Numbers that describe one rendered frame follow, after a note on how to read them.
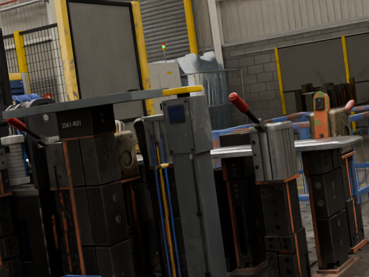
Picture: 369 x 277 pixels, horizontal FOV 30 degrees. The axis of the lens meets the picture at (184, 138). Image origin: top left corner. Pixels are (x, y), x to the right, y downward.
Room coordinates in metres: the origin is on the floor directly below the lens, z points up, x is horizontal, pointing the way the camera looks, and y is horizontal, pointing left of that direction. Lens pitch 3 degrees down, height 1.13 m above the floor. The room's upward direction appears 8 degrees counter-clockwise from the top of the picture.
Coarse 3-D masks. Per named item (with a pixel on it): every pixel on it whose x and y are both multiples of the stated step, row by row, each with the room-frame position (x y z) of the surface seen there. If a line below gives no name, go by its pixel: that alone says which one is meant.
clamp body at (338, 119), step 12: (312, 120) 1.73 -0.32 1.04; (336, 120) 1.70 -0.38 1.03; (348, 120) 1.77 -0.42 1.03; (312, 132) 1.73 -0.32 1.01; (336, 132) 1.70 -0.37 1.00; (348, 132) 1.77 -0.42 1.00; (348, 156) 1.73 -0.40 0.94; (348, 168) 1.74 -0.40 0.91; (348, 180) 1.73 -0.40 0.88; (348, 192) 1.72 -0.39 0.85; (348, 204) 1.70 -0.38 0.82; (360, 204) 1.78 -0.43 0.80; (348, 216) 1.70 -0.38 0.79; (360, 216) 1.77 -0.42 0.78; (348, 228) 1.70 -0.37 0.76; (360, 228) 1.76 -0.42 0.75; (360, 240) 1.75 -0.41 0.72; (348, 252) 1.70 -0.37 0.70
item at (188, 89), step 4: (172, 88) 1.35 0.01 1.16; (176, 88) 1.35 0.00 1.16; (180, 88) 1.34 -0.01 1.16; (184, 88) 1.34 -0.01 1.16; (188, 88) 1.34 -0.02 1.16; (192, 88) 1.35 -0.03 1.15; (196, 88) 1.36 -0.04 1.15; (200, 88) 1.38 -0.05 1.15; (164, 92) 1.36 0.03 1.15; (168, 92) 1.36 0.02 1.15; (172, 92) 1.35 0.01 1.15; (176, 92) 1.35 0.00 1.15; (180, 92) 1.34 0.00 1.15; (184, 92) 1.34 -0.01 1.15; (188, 92) 1.35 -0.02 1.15; (180, 96) 1.36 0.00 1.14; (184, 96) 1.36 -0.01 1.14; (188, 96) 1.37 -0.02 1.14
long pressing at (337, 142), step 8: (336, 136) 1.64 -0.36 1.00; (344, 136) 1.61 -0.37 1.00; (352, 136) 1.58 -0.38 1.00; (360, 136) 1.59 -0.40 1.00; (296, 144) 1.58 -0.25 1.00; (304, 144) 1.51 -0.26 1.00; (312, 144) 1.49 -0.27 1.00; (320, 144) 1.48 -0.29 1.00; (328, 144) 1.48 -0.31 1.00; (336, 144) 1.48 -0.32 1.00; (344, 144) 1.49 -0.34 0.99; (216, 152) 1.63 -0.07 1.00; (224, 152) 1.61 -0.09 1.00; (232, 152) 1.60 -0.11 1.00; (240, 152) 1.59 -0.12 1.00; (248, 152) 1.58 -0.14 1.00
